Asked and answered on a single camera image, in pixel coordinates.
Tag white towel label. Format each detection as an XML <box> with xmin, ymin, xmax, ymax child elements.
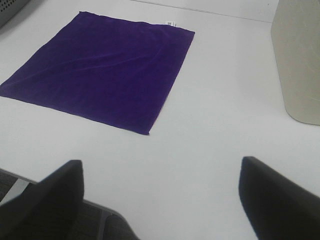
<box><xmin>165</xmin><ymin>21</ymin><xmax>176</xmax><ymax>27</ymax></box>

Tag purple towel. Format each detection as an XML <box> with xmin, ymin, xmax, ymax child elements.
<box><xmin>0</xmin><ymin>11</ymin><xmax>195</xmax><ymax>135</ymax></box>

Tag beige bin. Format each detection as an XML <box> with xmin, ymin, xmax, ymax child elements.
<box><xmin>270</xmin><ymin>0</ymin><xmax>320</xmax><ymax>125</ymax></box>

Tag grey perforated basket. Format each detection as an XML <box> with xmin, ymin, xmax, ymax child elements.
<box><xmin>0</xmin><ymin>0</ymin><xmax>38</xmax><ymax>28</ymax></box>

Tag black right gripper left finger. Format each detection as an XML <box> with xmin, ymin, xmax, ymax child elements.
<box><xmin>0</xmin><ymin>160</ymin><xmax>84</xmax><ymax>240</ymax></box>

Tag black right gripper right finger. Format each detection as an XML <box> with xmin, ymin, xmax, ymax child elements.
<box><xmin>238</xmin><ymin>156</ymin><xmax>320</xmax><ymax>240</ymax></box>

